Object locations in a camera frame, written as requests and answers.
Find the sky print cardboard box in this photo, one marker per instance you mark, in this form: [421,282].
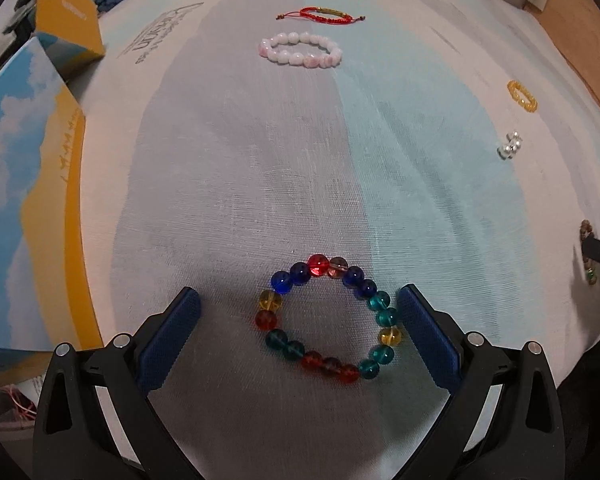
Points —
[20,200]

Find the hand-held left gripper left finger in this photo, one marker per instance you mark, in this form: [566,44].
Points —
[172,332]

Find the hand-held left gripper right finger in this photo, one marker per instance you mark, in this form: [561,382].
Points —
[427,332]

